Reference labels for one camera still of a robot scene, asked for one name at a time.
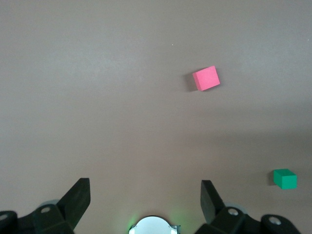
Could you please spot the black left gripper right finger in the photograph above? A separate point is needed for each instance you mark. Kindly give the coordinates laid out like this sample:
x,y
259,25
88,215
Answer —
x,y
214,209

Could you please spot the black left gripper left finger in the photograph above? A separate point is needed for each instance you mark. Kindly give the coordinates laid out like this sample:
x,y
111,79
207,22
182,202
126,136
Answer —
x,y
73,202

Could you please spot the green foam cube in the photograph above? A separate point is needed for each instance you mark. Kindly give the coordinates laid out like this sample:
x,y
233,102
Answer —
x,y
285,180

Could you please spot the pink foam cube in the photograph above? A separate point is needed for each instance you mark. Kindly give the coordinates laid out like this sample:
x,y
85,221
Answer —
x,y
206,78

